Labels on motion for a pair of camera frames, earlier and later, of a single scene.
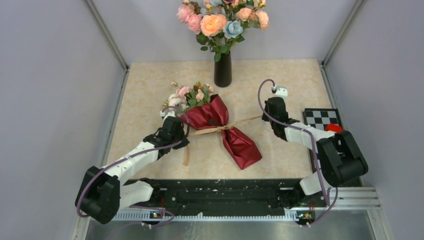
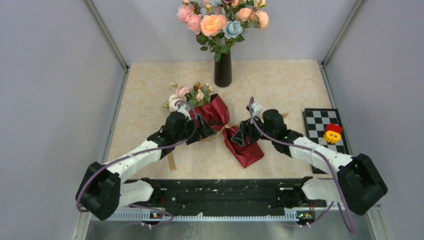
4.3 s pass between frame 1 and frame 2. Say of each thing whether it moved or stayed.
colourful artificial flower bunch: stayed
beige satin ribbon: moved
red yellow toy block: stayed
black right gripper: moved
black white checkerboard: stayed
